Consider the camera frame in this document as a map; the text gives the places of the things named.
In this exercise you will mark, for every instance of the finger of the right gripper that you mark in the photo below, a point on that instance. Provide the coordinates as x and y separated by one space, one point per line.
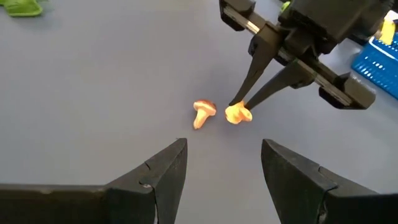
289 79
262 49

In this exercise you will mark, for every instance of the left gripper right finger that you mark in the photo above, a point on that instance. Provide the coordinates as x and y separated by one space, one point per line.
292 180

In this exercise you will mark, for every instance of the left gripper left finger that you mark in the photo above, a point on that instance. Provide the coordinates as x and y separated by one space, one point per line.
168 174

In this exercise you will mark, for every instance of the beige mushroom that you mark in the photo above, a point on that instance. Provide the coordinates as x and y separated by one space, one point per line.
202 116
237 115

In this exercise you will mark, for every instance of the blue plastic basket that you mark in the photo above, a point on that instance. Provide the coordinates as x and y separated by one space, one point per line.
379 68

